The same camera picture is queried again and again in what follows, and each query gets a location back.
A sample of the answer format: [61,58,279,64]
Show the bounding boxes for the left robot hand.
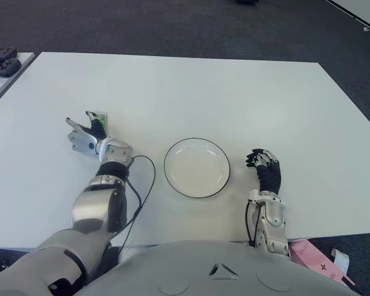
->
[65,109,109,160]

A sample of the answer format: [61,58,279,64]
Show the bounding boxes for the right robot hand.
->
[245,148,282,195]

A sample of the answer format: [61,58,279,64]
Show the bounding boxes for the white plate black rim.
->
[163,137,231,199]

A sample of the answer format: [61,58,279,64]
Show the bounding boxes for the pink cardboard box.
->
[288,239,356,287]

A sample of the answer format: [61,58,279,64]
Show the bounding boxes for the black game controller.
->
[0,46,18,61]
[0,58,22,77]

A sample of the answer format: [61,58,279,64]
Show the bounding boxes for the white paper slip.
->
[331,248,350,275]

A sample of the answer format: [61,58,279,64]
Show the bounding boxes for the grey robot torso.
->
[80,240,355,296]

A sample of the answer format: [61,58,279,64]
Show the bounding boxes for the white background table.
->
[325,0,370,36]

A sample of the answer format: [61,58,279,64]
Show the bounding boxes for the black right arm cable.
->
[245,202,261,247]

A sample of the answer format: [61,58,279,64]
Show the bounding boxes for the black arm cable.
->
[245,202,261,247]
[117,155,157,263]

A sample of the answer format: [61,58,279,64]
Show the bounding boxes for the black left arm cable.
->
[117,155,157,263]

